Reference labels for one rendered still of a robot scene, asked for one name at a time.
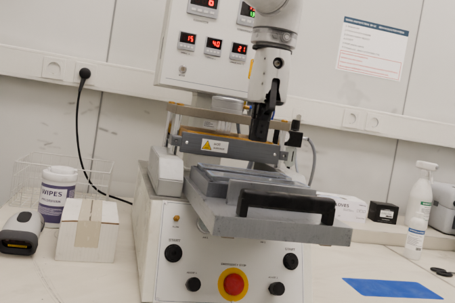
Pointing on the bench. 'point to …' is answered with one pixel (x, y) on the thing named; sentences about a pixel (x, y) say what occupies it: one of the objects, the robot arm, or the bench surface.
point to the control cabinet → (206, 41)
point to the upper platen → (223, 129)
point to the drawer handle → (286, 203)
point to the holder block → (208, 187)
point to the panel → (221, 263)
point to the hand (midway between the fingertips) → (258, 130)
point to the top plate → (224, 112)
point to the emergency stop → (233, 284)
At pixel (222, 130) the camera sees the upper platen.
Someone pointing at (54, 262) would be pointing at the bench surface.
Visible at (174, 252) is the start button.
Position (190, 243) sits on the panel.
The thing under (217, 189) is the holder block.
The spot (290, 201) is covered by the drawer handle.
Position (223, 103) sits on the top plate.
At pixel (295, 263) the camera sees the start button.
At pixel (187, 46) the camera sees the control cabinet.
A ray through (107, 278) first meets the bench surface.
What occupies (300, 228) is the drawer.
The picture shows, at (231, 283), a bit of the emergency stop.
